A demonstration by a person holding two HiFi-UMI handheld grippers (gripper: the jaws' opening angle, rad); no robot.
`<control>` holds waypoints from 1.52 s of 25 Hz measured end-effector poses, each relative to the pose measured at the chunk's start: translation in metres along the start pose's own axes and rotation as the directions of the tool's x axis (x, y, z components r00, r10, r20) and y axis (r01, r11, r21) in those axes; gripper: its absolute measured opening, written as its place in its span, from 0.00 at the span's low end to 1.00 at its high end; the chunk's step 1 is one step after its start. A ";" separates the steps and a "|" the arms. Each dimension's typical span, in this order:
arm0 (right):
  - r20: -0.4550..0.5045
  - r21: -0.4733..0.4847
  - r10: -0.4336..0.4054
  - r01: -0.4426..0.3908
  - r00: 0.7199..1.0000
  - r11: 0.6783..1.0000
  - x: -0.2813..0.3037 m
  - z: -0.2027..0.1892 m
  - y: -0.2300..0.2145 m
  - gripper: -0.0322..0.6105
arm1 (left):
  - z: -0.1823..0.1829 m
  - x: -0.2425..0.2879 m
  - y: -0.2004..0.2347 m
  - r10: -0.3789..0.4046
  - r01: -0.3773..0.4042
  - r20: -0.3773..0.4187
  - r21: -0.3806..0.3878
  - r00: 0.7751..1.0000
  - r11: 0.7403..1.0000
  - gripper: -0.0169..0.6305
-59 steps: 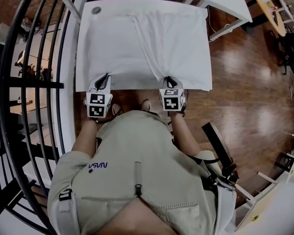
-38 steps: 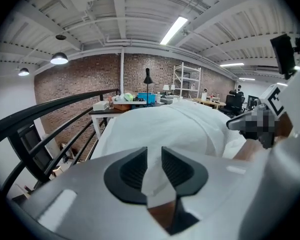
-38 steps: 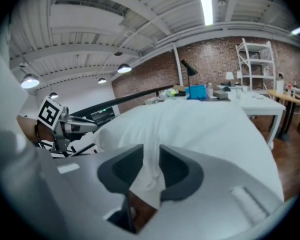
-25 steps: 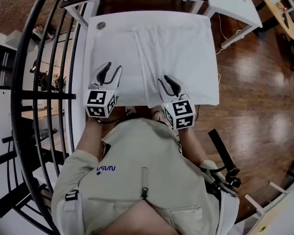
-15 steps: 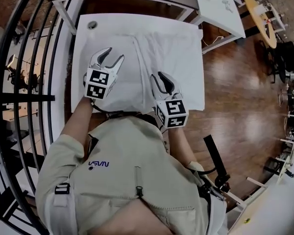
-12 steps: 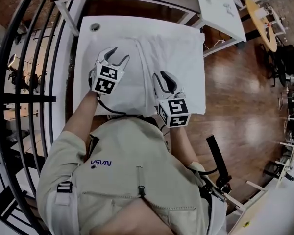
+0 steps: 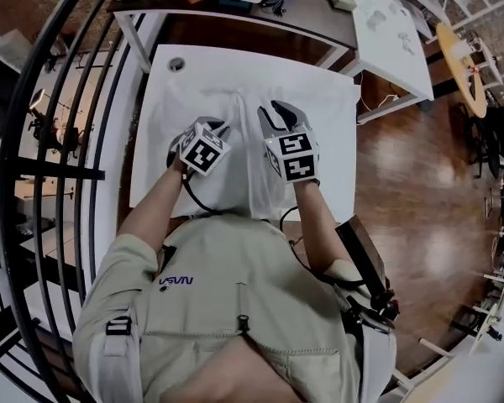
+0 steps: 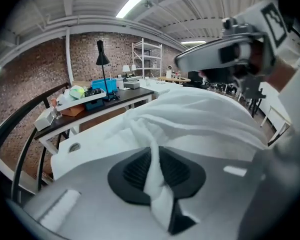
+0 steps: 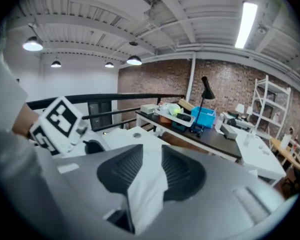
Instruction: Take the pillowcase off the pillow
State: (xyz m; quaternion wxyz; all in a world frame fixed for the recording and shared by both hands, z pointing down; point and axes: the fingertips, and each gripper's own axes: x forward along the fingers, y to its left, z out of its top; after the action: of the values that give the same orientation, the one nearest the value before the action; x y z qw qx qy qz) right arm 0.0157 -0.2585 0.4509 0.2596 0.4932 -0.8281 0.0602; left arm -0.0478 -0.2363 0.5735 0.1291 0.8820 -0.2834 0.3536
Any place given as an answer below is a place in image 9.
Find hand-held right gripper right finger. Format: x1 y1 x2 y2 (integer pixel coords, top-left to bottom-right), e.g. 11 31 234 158
136 144 286 240

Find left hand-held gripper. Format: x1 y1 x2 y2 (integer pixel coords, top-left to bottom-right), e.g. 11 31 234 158
29 95 112 157

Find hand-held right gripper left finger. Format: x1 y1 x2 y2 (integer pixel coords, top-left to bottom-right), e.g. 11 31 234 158
52 143 144 240

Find person's left forearm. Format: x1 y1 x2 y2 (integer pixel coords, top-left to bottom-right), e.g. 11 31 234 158
11 102 40 139

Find black metal railing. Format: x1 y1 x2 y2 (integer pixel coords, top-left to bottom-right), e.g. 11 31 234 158
26 92 186 132

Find white side table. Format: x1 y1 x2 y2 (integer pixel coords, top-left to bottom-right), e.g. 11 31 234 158
236 128 287 187

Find grey tissue box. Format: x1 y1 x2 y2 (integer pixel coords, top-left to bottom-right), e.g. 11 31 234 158
219 123 238 140

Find clear plastic bottle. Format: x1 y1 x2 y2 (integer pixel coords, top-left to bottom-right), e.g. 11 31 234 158
214 113 225 132

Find teal box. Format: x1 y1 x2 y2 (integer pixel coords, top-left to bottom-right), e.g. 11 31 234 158
171 120 191 133

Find blue plastic bin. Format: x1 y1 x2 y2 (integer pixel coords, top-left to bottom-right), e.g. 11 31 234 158
191 105 217 129

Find white plastic bag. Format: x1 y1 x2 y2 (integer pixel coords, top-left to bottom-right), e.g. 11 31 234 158
159 102 180 115

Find white plastic tray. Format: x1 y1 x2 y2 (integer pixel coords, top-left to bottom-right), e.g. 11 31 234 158
154 108 196 128

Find black pouch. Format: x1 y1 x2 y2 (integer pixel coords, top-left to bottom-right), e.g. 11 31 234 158
176 113 192 122

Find round wooden table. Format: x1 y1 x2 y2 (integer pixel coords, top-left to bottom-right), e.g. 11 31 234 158
269 137 300 172

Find white upright container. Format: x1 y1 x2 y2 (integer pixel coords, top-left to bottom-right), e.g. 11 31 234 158
280 133 291 150

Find brown cardboard box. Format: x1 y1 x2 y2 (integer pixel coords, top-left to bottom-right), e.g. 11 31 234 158
177 98 195 111

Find black desk lamp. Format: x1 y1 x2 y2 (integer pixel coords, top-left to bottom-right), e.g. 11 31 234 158
189 75 216 135

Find white shelf rack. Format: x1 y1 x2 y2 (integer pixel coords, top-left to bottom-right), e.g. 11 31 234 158
249 74 292 141

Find ceiling tube light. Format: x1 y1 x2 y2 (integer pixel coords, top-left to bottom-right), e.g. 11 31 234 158
234 0 259 50

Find dark top white frame table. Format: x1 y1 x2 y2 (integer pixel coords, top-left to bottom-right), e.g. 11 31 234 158
135 108 243 163

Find white wall pipe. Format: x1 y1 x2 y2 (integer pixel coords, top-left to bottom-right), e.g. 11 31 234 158
186 53 197 102

